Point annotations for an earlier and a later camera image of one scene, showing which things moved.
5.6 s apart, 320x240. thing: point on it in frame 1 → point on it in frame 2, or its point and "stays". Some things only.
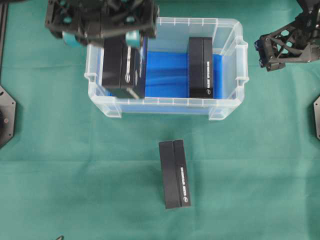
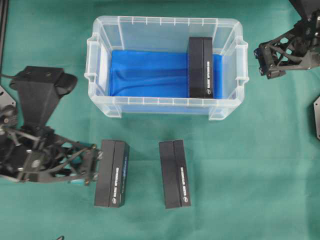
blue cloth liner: (166, 74) stays
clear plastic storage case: (192, 67) stays
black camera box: (201, 67) stays
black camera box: (175, 174) stays
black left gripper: (92, 19) → (51, 157)
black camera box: (123, 66) → (111, 173)
